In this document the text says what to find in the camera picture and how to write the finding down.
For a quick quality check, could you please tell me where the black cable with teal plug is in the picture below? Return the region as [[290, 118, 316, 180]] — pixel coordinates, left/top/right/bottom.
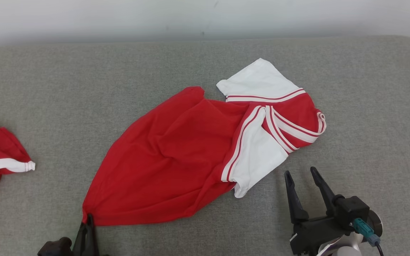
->
[[353, 218, 384, 256]]

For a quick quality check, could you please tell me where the red and white jersey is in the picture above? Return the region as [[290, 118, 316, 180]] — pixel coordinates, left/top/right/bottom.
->
[[82, 58, 327, 227]]

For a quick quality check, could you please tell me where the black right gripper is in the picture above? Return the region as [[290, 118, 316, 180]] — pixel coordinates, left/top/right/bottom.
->
[[284, 166, 356, 256]]

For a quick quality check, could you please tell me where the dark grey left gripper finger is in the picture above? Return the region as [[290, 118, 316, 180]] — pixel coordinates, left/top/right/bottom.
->
[[72, 221, 87, 256], [85, 213, 100, 256]]

